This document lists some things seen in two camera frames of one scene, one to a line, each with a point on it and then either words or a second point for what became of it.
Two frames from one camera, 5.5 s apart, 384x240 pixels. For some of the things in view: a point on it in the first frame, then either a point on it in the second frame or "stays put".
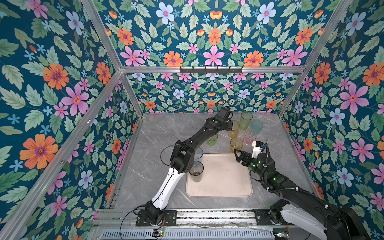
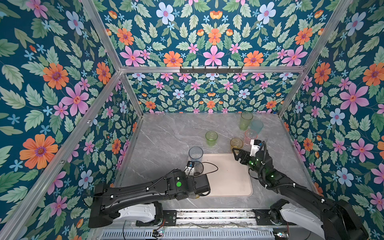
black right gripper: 248,157 stays put
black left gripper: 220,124 → 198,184
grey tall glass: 196,173 stays put
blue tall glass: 198,153 stays put
